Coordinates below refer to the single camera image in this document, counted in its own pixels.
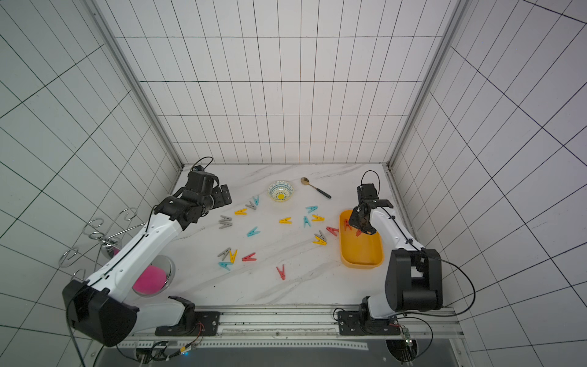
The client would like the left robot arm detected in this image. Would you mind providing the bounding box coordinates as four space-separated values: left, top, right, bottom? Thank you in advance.
62 184 232 347

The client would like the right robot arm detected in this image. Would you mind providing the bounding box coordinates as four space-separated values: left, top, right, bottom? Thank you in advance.
349 200 443 319

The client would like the yellow storage box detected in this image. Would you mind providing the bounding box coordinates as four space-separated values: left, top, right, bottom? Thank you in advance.
339 209 385 269

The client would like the grey clothespin pair left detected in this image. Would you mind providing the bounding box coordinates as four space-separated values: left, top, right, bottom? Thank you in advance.
219 216 233 229

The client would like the patterned small bowl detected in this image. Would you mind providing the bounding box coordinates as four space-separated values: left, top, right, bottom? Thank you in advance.
268 180 294 203

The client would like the red clothespin bottom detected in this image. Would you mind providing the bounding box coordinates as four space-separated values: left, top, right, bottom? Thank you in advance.
276 265 286 281

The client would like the pink bowl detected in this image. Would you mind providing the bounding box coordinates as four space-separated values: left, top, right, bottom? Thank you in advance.
132 255 176 298

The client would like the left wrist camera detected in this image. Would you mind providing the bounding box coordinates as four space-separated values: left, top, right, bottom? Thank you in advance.
186 170 220 194

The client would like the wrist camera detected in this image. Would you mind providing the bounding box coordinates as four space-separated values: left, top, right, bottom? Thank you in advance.
186 170 220 194
357 183 379 205

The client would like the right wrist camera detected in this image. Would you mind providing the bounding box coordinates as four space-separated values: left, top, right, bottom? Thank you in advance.
357 183 379 205

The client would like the metal wire cup rack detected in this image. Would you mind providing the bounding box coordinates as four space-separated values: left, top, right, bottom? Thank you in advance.
57 207 146 279

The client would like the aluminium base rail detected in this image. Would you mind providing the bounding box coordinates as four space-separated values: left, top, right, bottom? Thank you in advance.
106 306 464 350

